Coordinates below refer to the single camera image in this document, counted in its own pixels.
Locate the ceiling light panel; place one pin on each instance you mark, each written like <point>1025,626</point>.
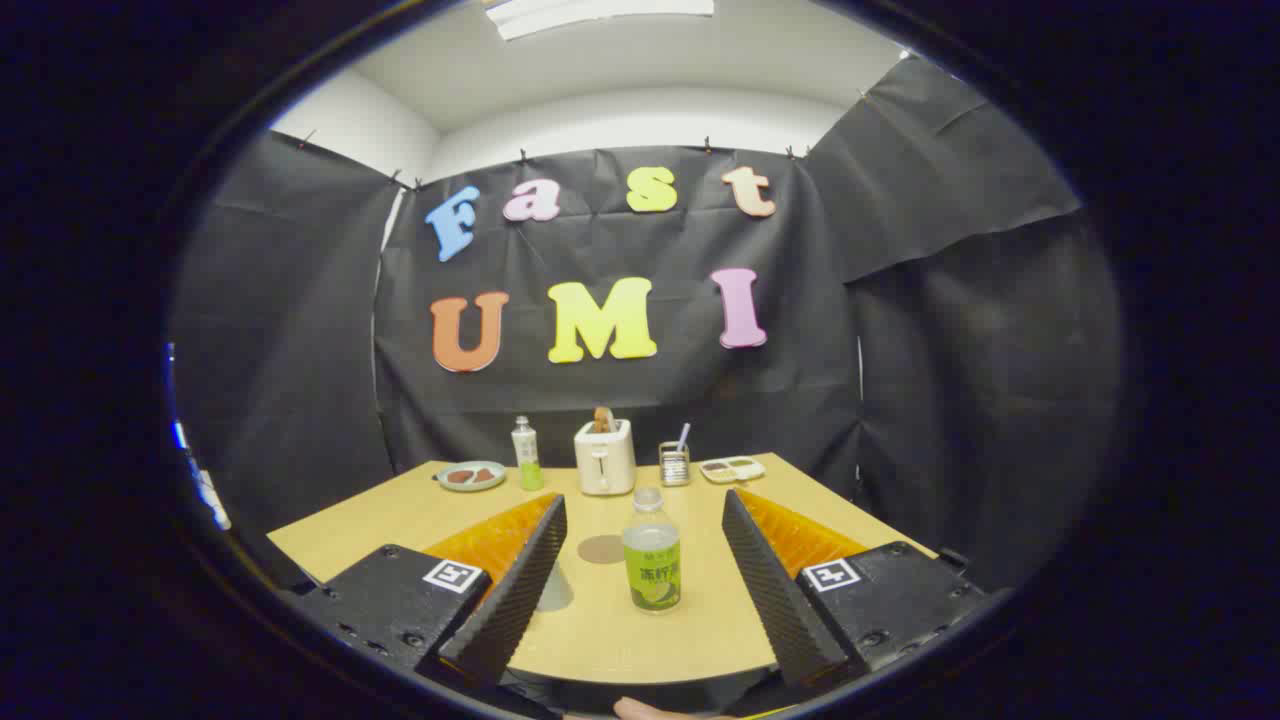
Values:
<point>600,12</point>

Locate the metal mesh holder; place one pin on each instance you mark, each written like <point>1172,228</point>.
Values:
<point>675,468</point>

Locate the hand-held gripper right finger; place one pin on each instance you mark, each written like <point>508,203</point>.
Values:
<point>775,600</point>

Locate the small bottle with green liquid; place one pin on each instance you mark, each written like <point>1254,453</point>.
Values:
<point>527,460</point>

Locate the green label juice bottle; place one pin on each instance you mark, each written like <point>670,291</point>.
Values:
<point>652,570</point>

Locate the cream toaster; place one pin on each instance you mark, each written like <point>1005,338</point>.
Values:
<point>605,465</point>

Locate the green plate with food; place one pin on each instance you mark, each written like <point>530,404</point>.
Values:
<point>472,476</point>

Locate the round brown coaster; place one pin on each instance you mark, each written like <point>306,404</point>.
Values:
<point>602,549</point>

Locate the cream divided tray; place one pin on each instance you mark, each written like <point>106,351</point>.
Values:
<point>733,469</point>

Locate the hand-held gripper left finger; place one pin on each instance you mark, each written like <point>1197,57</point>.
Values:
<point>520,590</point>

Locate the brown bread slice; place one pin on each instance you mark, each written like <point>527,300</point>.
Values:
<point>604,420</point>

